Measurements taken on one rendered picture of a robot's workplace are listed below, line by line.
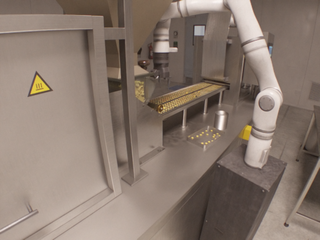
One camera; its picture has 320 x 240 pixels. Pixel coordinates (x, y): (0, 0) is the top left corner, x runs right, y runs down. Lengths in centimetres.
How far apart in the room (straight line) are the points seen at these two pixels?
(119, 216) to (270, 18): 489
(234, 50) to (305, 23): 359
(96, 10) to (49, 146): 43
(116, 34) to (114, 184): 44
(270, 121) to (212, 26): 100
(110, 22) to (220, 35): 101
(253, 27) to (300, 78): 426
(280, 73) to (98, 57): 471
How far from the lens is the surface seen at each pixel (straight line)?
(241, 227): 95
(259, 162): 82
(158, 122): 81
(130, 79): 54
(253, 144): 79
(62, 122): 47
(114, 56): 70
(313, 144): 289
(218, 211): 98
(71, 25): 43
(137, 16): 67
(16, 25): 40
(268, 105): 71
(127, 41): 53
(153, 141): 83
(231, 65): 151
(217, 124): 109
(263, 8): 510
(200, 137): 99
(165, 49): 83
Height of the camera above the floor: 127
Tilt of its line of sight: 24 degrees down
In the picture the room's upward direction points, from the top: straight up
